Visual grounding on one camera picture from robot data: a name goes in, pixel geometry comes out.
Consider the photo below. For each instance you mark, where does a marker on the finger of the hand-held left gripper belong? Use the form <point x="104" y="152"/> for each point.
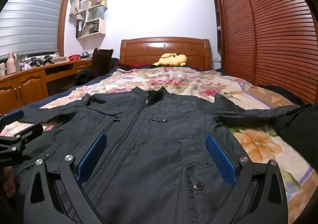
<point x="15" y="115"/>
<point x="27" y="132"/>

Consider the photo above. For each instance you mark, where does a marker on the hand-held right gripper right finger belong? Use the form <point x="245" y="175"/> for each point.
<point x="221" y="159"/>

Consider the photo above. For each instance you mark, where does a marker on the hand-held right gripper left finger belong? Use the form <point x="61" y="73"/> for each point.
<point x="92" y="156"/>

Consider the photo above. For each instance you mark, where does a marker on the dark grey jacket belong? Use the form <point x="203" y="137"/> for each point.
<point x="154" y="144"/>

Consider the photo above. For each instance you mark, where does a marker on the person's left hand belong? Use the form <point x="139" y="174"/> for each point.
<point x="10" y="184"/>

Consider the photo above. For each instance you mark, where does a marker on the wooden desk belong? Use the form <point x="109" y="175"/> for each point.
<point x="29" y="84"/>

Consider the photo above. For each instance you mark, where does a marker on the floral blanket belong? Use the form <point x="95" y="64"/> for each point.
<point x="260" y="144"/>

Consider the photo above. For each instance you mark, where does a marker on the pink plush toy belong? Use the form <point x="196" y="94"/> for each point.
<point x="11" y="64"/>

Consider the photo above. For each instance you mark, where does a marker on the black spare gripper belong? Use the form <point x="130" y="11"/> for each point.
<point x="36" y="61"/>
<point x="48" y="60"/>

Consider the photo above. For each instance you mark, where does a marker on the beige box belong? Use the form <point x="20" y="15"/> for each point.
<point x="60" y="59"/>

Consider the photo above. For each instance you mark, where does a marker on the red bowl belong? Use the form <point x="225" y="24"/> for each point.
<point x="73" y="58"/>

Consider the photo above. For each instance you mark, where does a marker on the black garment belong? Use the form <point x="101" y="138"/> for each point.
<point x="298" y="129"/>

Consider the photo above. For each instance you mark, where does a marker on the dark brown chair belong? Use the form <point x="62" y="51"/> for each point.
<point x="101" y="64"/>

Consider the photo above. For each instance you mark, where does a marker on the metal bowl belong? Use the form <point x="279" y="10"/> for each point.
<point x="86" y="55"/>

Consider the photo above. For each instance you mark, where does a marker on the dark red pillow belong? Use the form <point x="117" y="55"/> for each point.
<point x="131" y="66"/>

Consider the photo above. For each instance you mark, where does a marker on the grey window blind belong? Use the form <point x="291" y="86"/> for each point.
<point x="32" y="15"/>

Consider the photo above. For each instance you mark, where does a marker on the black binders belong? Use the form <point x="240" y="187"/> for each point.
<point x="79" y="27"/>

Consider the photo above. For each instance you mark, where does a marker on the yellow plush toy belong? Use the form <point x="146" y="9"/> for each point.
<point x="171" y="59"/>

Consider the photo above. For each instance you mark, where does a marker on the wooden bed headboard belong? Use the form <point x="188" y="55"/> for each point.
<point x="144" y="52"/>

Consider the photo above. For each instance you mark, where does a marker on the wooden louvred wardrobe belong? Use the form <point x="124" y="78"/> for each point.
<point x="273" y="40"/>

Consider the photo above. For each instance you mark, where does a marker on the wooden window frame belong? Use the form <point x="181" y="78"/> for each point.
<point x="65" y="15"/>

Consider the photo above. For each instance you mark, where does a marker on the white wall shelf unit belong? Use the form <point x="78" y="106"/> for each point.
<point x="97" y="27"/>

